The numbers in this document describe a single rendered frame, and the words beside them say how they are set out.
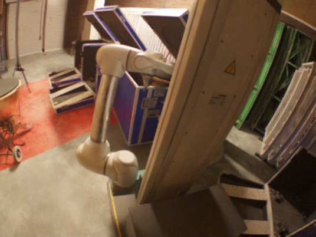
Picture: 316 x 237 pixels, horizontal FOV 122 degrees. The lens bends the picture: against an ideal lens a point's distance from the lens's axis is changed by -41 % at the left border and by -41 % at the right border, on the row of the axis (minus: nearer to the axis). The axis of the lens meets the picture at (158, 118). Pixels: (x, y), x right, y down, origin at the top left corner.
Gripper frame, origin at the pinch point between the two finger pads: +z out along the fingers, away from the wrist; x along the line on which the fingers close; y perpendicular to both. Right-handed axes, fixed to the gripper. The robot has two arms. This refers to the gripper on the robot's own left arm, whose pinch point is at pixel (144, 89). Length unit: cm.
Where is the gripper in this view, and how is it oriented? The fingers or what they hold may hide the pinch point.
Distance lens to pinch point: 143.1
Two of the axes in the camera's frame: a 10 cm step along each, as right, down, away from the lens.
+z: -3.7, 8.1, 4.6
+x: -4.4, -5.9, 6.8
